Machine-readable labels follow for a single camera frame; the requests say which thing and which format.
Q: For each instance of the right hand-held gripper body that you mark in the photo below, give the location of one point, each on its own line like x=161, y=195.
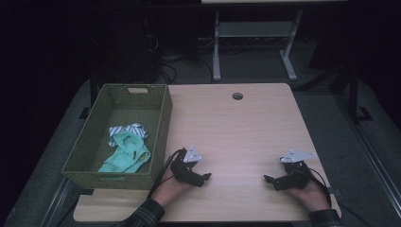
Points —
x=298, y=176

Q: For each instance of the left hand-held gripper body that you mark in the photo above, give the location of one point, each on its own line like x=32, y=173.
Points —
x=183, y=170

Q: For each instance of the mint green pet garment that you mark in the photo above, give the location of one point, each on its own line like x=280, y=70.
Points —
x=127, y=154

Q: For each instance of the aluminium rail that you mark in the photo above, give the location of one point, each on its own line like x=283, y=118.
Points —
x=372, y=157

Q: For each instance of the blue white striped pet garment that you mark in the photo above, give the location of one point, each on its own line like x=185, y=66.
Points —
x=136, y=128

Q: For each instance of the dark computer tower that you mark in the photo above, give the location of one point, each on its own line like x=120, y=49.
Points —
x=126, y=47

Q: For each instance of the person's left hand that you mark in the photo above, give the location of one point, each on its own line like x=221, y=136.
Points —
x=170, y=190

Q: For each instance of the black metal frame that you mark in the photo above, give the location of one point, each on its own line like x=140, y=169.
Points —
x=353, y=94

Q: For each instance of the white metal stand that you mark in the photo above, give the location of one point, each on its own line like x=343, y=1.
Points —
x=252, y=29

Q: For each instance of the green woven basket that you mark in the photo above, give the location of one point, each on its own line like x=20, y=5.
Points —
x=94, y=148

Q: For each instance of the person's right hand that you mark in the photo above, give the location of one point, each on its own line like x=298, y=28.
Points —
x=312, y=197

